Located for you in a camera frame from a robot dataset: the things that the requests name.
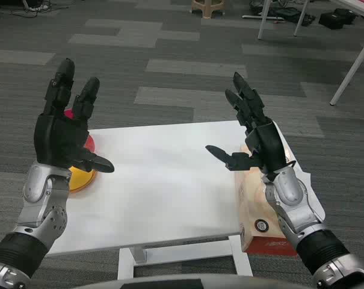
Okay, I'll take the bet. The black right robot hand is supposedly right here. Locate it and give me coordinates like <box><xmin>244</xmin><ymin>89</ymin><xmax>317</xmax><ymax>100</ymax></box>
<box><xmin>205</xmin><ymin>71</ymin><xmax>291</xmax><ymax>181</ymax></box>

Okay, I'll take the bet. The beige plastic stool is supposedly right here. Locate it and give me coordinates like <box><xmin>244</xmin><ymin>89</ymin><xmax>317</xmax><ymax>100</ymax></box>
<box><xmin>191</xmin><ymin>0</ymin><xmax>228</xmax><ymax>19</ymax></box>

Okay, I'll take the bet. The orange tissue box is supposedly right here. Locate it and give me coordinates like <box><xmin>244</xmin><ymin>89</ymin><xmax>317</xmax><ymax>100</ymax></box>
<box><xmin>234</xmin><ymin>144</ymin><xmax>298</xmax><ymax>258</ymax></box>

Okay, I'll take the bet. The orange round plate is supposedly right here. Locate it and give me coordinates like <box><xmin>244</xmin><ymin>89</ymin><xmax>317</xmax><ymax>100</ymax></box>
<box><xmin>69</xmin><ymin>177</ymin><xmax>96</xmax><ymax>194</ymax></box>

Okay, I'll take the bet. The white desk leg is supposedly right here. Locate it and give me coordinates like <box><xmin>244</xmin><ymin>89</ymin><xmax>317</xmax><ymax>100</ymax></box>
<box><xmin>293</xmin><ymin>0</ymin><xmax>310</xmax><ymax>37</ymax></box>
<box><xmin>329</xmin><ymin>38</ymin><xmax>364</xmax><ymax>107</ymax></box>
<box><xmin>257</xmin><ymin>0</ymin><xmax>273</xmax><ymax>40</ymax></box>

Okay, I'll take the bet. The black hard case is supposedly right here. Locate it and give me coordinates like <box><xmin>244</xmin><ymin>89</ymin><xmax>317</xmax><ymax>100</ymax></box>
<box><xmin>318</xmin><ymin>8</ymin><xmax>357</xmax><ymax>31</ymax></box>

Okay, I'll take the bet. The black soft bag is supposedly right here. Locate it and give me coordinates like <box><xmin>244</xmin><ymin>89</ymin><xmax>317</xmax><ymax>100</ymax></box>
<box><xmin>274</xmin><ymin>7</ymin><xmax>316</xmax><ymax>25</ymax></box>

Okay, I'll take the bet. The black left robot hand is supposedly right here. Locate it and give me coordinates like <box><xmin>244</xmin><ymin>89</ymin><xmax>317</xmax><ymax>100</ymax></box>
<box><xmin>33</xmin><ymin>58</ymin><xmax>115</xmax><ymax>174</ymax></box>

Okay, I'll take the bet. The silver robot chest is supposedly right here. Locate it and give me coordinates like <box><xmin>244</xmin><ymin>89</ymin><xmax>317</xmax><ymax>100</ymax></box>
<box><xmin>73</xmin><ymin>273</ymin><xmax>318</xmax><ymax>289</ymax></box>

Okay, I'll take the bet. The yellow lemon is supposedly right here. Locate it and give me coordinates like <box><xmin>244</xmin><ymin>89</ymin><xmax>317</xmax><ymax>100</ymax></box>
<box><xmin>67</xmin><ymin>166</ymin><xmax>95</xmax><ymax>190</ymax></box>

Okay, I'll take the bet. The red apple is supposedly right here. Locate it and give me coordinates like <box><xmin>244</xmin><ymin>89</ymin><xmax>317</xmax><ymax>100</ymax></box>
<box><xmin>81</xmin><ymin>134</ymin><xmax>96</xmax><ymax>153</ymax></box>

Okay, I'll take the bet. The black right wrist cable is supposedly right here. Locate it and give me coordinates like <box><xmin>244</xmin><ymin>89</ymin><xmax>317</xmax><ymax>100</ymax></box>
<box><xmin>261</xmin><ymin>160</ymin><xmax>297</xmax><ymax>182</ymax></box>

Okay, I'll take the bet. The white table base frame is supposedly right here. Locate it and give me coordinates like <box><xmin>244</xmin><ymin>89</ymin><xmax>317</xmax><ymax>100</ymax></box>
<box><xmin>117</xmin><ymin>234</ymin><xmax>254</xmax><ymax>279</ymax></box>

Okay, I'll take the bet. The white power strip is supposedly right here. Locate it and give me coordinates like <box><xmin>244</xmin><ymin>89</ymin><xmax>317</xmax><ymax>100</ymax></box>
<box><xmin>24</xmin><ymin>5</ymin><xmax>51</xmax><ymax>13</ymax></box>

